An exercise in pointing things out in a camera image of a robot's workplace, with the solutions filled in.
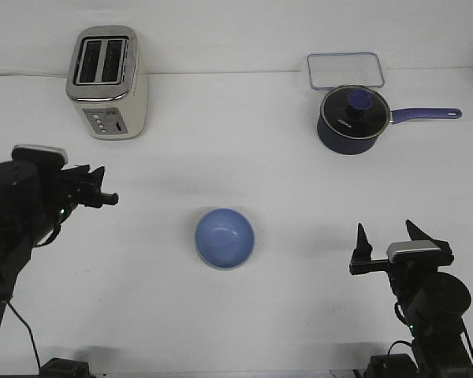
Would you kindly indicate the dark blue saucepan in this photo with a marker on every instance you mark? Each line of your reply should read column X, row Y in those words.
column 348, row 146

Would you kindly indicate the blue bowl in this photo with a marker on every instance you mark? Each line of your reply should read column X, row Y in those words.
column 224, row 237

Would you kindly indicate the silver two-slot toaster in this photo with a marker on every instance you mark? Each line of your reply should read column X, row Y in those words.
column 107, row 83

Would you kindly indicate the glass pot lid blue knob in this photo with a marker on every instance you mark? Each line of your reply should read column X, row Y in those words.
column 354, row 112

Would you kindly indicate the clear container lid blue rim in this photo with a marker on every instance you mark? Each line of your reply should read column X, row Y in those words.
column 330, row 70

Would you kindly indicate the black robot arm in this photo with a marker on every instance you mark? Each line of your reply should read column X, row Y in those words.
column 430, row 303
column 35, row 199

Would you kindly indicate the green bowl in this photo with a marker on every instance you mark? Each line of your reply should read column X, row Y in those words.
column 224, row 269

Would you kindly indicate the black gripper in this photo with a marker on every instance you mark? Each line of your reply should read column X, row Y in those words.
column 405, row 277
column 81, row 186

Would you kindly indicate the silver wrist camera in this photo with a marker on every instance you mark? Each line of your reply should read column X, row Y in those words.
column 416, row 250
column 39, row 154

